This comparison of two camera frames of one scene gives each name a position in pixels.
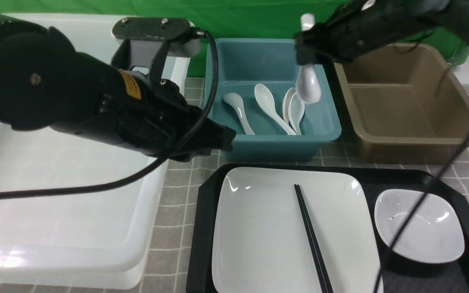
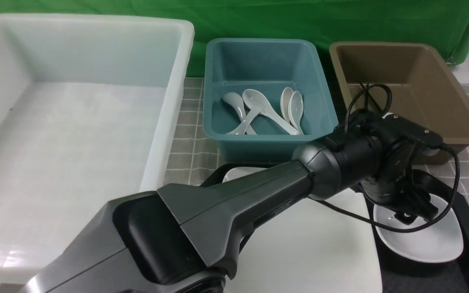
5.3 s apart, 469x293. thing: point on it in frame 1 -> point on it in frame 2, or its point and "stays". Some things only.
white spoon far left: [236, 102] stays
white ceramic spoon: [308, 86] -> [256, 103]
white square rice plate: [259, 244] stays
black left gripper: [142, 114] -> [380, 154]
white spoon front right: [296, 108] stays
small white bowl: [434, 235] stays
